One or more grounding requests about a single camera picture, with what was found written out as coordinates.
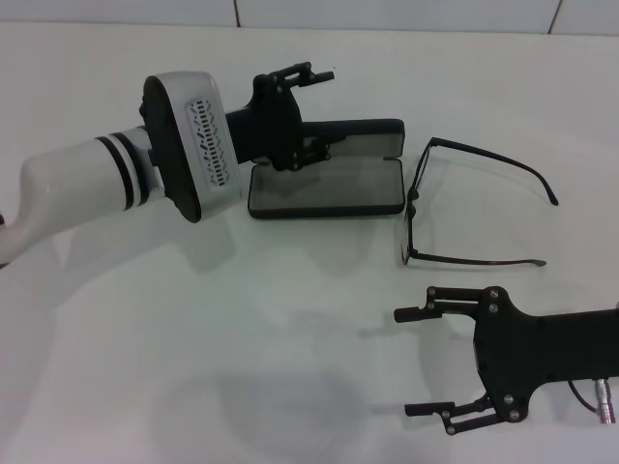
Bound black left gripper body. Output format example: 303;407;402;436
224;72;307;172

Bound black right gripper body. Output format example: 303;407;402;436
471;285;619;421

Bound black glasses case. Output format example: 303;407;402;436
246;118;406;221

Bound black glasses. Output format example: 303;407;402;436
399;136;560;268

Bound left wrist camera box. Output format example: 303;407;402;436
139;71;242;224

